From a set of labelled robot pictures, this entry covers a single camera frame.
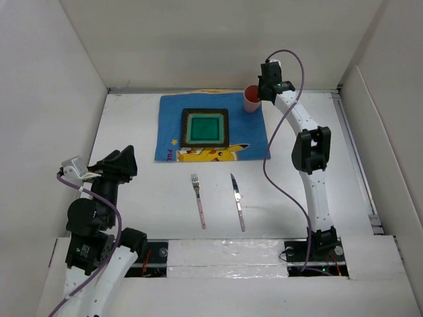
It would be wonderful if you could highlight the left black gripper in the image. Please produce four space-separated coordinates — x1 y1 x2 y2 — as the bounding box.
82 143 137 225

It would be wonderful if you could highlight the pink plastic cup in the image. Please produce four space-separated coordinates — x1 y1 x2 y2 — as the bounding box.
243 85 261 113

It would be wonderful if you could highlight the fork with pink handle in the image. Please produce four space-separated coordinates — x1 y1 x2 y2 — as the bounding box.
191 174 206 229

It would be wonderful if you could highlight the square green ceramic plate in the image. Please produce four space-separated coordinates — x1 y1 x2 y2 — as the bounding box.
180 108 230 147

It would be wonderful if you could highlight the blue Pikachu placemat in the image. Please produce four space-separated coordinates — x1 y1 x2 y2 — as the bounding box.
155 92 270 162

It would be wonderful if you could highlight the knife with pink handle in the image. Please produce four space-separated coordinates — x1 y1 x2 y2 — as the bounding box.
231 174 245 232

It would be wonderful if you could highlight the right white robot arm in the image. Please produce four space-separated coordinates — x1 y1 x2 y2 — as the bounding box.
258 59 338 260

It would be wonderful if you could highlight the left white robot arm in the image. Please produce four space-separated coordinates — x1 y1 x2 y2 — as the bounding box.
50 145 147 316

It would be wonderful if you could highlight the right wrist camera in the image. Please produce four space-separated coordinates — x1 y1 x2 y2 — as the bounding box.
265 59 282 68

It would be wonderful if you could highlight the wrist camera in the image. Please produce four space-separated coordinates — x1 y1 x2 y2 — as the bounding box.
265 59 282 68
61 156 89 181

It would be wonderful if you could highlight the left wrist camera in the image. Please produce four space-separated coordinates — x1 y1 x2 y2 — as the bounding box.
61 156 89 181

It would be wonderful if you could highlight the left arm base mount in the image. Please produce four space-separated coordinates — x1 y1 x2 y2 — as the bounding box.
126 240 169 278

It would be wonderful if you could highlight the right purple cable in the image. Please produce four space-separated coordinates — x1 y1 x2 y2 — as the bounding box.
262 49 313 273

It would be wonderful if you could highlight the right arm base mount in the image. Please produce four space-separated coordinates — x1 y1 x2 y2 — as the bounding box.
278 239 349 277

